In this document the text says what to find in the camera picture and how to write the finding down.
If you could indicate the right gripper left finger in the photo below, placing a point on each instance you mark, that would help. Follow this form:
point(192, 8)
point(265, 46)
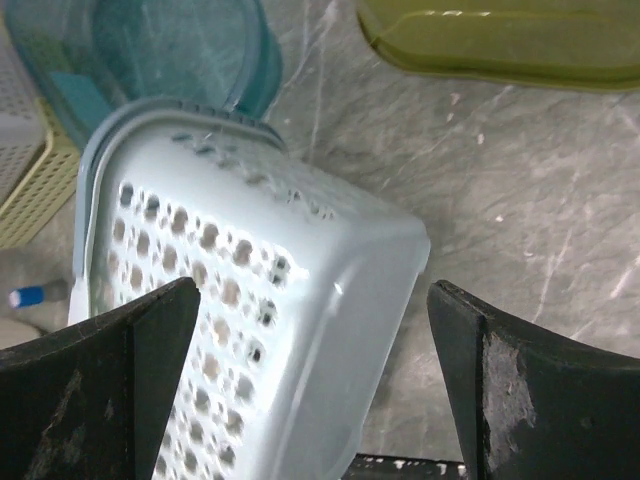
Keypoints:
point(92, 401)

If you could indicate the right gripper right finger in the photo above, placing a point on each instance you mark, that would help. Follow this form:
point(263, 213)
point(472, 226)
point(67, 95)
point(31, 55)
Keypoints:
point(529, 403)

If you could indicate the light blue perforated basket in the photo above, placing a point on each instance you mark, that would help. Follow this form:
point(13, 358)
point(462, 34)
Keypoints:
point(304, 280)

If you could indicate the olive green plastic basket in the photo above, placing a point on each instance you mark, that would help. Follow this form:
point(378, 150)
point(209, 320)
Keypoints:
point(578, 45)

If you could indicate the cream cylindrical appliance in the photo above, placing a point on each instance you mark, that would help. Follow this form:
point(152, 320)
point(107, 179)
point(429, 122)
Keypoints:
point(14, 332)

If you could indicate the blue white small object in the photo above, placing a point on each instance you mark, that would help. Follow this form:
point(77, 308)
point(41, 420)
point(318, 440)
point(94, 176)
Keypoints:
point(35, 295)

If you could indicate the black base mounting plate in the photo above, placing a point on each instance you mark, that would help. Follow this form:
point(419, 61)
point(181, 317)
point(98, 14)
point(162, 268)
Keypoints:
point(382, 467)

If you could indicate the pale yellow perforated basket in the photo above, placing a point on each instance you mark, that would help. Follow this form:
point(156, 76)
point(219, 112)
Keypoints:
point(45, 187)

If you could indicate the white perforated basket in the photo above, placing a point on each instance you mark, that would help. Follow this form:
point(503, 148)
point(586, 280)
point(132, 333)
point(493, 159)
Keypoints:
point(22, 130)

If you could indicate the teal transparent plastic tub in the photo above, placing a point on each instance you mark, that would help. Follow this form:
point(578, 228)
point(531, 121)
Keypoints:
point(91, 57)

